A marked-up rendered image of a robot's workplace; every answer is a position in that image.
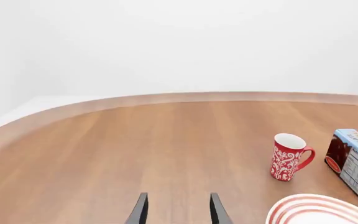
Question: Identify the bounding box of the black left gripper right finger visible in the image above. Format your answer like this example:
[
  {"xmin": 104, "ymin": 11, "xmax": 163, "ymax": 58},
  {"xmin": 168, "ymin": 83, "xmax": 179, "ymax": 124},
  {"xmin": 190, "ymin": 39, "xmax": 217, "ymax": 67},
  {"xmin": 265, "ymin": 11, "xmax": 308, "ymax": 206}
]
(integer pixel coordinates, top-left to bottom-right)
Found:
[{"xmin": 209, "ymin": 192, "xmax": 234, "ymax": 224}]

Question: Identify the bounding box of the red mug with white pattern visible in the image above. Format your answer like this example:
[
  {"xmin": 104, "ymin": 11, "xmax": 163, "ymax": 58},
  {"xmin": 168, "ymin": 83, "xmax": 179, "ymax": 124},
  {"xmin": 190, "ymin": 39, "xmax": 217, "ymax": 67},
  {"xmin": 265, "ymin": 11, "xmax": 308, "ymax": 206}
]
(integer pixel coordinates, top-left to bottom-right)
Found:
[{"xmin": 270, "ymin": 133, "xmax": 316, "ymax": 182}]

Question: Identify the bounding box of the white plate with red rings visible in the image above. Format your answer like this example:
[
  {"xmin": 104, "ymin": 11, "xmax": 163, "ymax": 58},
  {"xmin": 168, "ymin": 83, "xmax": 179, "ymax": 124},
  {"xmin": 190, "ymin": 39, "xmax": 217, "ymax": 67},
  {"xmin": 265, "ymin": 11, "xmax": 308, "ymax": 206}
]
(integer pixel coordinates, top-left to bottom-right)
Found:
[{"xmin": 265, "ymin": 193, "xmax": 358, "ymax": 224}]

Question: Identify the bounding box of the chocolate pudding box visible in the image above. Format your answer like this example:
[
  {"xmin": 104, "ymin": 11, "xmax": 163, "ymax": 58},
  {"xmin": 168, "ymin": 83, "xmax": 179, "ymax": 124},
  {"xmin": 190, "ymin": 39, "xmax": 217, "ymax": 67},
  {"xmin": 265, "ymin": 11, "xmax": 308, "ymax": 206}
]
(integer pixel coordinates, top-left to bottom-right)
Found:
[{"xmin": 324, "ymin": 129, "xmax": 358, "ymax": 202}]

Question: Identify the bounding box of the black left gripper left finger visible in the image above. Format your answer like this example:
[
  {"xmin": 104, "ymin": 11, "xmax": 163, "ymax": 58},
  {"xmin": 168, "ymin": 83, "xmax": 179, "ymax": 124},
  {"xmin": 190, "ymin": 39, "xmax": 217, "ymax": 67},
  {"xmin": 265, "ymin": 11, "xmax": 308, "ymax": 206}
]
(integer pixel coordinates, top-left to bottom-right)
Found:
[{"xmin": 124, "ymin": 192, "xmax": 149, "ymax": 224}]

